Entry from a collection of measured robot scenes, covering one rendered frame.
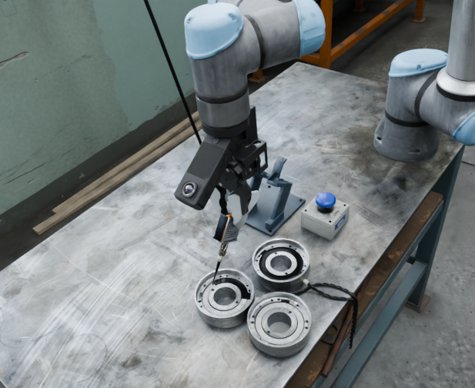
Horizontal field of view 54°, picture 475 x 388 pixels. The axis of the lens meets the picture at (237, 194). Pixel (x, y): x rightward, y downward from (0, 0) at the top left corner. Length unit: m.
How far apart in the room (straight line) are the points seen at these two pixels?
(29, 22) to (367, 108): 1.48
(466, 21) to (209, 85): 0.48
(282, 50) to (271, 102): 0.73
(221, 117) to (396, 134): 0.58
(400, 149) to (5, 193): 1.80
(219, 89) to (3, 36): 1.65
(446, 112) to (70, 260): 0.80
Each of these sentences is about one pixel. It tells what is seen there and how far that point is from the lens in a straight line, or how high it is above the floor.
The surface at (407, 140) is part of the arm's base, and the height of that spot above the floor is 0.85.
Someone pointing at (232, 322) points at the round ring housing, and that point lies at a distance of 0.80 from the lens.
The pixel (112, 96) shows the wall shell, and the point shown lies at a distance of 2.54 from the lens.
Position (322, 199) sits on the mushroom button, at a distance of 0.92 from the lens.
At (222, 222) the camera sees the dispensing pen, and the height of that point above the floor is 0.94.
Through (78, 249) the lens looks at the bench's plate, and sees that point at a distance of 1.03.
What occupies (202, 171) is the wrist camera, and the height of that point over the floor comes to 1.08.
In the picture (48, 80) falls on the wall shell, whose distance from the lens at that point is 2.32.
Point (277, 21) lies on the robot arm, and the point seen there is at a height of 1.26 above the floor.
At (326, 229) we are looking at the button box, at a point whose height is 0.83.
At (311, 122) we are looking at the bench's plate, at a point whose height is 0.80.
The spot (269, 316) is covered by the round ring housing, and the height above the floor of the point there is 0.83.
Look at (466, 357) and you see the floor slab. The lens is 1.80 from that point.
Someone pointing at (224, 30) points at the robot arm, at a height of 1.27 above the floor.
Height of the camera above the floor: 1.49
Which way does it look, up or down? 41 degrees down
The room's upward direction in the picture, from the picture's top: 7 degrees counter-clockwise
